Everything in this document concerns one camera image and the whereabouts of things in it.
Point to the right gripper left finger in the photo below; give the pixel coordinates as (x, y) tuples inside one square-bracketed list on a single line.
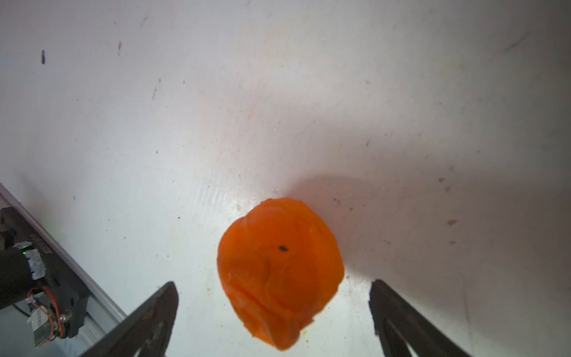
[(146, 331)]

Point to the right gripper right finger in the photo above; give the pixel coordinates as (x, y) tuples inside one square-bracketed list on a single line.
[(402, 330)]

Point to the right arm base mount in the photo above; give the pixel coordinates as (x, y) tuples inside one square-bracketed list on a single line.
[(33, 272)]

